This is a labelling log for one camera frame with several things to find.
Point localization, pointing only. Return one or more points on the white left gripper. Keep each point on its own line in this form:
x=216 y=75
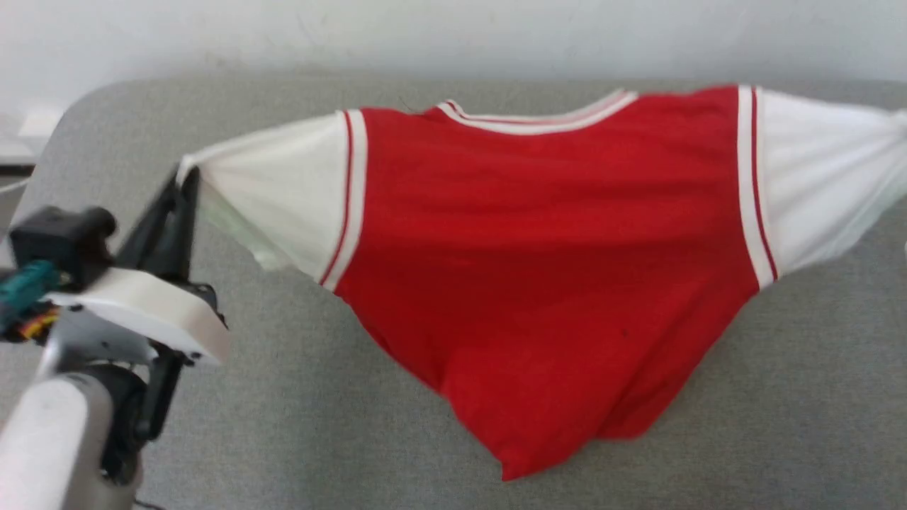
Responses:
x=156 y=312

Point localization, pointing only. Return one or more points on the red and white jersey shirt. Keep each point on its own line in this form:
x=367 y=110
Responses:
x=538 y=269

